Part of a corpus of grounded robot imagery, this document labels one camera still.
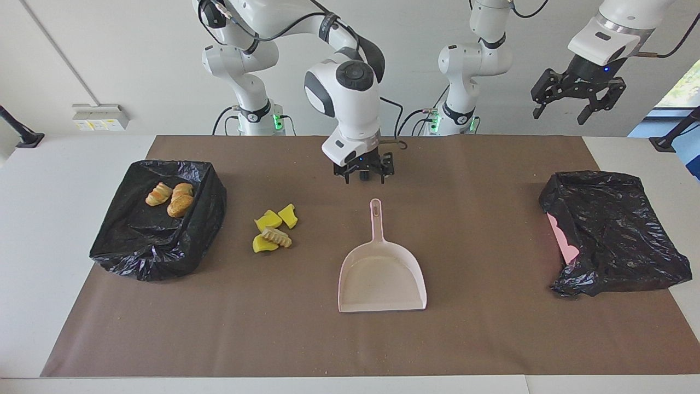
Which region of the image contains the black stand foot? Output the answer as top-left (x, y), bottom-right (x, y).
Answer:
top-left (649, 106), bottom-right (700, 153)
top-left (0, 104), bottom-right (45, 149)

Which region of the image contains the toy croissant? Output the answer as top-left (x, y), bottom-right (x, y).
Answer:
top-left (145, 182), bottom-right (174, 207)

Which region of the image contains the pink plastic bin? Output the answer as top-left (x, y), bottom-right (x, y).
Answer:
top-left (547, 212), bottom-right (580, 266)

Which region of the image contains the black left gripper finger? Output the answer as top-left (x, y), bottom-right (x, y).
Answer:
top-left (531, 69), bottom-right (569, 119)
top-left (578, 77), bottom-right (627, 125)

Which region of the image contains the crumpled black trash bag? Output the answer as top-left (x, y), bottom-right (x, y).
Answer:
top-left (539, 170), bottom-right (693, 298)

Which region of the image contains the white wall cable duct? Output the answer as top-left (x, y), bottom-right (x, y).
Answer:
top-left (19, 0), bottom-right (102, 107)

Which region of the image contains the beige ridged food piece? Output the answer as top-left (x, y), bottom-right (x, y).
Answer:
top-left (261, 227), bottom-right (293, 248)

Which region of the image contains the window pane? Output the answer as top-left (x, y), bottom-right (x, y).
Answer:
top-left (654, 59), bottom-right (700, 109)

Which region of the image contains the blue panel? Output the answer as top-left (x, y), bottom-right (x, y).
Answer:
top-left (674, 125), bottom-right (700, 182)

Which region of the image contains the pale pink dustpan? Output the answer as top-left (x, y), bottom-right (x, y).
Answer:
top-left (337, 198), bottom-right (428, 314)

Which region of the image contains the white wall socket box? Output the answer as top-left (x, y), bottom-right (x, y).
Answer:
top-left (72, 103), bottom-right (130, 132)

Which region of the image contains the black bag covered bin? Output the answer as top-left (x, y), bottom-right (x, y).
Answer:
top-left (89, 159), bottom-right (228, 282)

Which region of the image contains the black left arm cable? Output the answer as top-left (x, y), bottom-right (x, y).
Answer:
top-left (636, 14), bottom-right (700, 59)

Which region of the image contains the brown toy bread loaf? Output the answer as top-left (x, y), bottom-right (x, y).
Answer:
top-left (167, 195), bottom-right (194, 218)

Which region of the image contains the brown table mat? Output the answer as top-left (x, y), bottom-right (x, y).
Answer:
top-left (39, 135), bottom-right (700, 378)

